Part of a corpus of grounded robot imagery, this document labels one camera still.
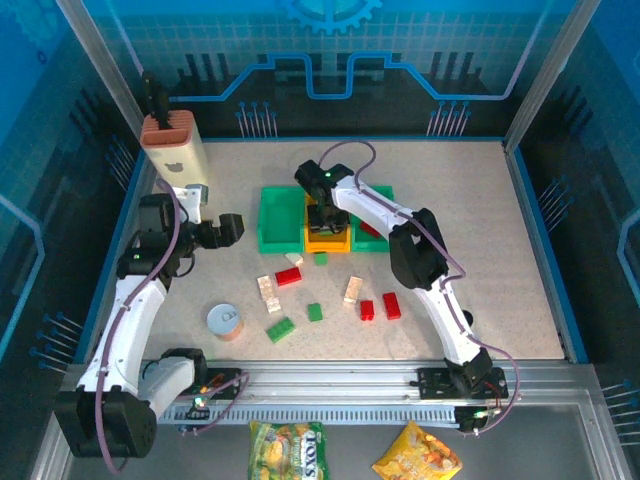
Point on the small green lego brick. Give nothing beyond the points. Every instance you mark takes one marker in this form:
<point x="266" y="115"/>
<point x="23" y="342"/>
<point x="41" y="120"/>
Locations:
<point x="320" y="259"/>
<point x="315" y="312"/>

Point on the small cream lego brick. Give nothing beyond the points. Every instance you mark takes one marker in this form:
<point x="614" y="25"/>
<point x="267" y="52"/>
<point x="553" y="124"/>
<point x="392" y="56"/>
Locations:
<point x="294" y="258"/>

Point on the long red lego brick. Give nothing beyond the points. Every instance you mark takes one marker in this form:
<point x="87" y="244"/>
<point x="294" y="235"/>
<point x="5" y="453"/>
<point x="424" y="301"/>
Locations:
<point x="392" y="305"/>
<point x="288" y="276"/>

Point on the medium cream lego brick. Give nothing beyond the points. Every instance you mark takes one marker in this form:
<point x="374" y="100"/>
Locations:
<point x="353" y="290"/>

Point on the long green lego brick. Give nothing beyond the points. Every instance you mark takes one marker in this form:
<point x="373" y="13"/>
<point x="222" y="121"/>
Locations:
<point x="280" y="330"/>

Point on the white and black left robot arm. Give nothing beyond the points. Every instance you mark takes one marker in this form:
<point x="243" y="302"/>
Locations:
<point x="132" y="315"/>

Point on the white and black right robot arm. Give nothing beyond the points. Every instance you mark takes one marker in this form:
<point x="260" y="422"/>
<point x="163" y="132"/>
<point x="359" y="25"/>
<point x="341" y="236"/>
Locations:
<point x="450" y="310"/>

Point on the yellow plastic bin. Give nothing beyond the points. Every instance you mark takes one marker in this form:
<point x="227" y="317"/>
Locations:
<point x="325" y="245"/>

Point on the green plastic bin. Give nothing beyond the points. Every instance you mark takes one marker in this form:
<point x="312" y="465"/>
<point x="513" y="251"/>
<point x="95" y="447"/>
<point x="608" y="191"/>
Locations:
<point x="367" y="244"/>
<point x="280" y="220"/>

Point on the long cream lego brick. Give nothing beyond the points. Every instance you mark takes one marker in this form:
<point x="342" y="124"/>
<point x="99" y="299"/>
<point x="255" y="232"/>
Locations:
<point x="268" y="294"/>

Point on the cream knife block orange top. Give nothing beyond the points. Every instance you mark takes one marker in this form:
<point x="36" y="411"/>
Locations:
<point x="175" y="155"/>

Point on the tin can with pull tab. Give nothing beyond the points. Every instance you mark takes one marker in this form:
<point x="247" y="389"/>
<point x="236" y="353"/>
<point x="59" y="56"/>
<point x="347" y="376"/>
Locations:
<point x="225" y="320"/>

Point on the small red lego brick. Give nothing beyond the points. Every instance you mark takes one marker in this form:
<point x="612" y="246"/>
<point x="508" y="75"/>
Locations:
<point x="366" y="310"/>

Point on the green snack bag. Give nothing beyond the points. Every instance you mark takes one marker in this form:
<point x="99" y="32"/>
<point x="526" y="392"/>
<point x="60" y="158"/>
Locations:
<point x="287" y="450"/>

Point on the yellow snack bag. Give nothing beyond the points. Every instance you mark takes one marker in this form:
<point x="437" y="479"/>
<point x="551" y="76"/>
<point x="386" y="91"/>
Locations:
<point x="417" y="455"/>

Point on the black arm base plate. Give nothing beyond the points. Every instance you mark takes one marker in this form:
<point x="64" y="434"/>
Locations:
<point x="435" y="382"/>
<point x="225" y="380"/>

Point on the aluminium mounting rail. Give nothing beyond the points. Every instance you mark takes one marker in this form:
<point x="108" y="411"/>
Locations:
<point x="325" y="377"/>

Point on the aluminium frame post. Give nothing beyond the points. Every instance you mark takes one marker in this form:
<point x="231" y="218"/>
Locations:
<point x="550" y="65"/>
<point x="100" y="65"/>

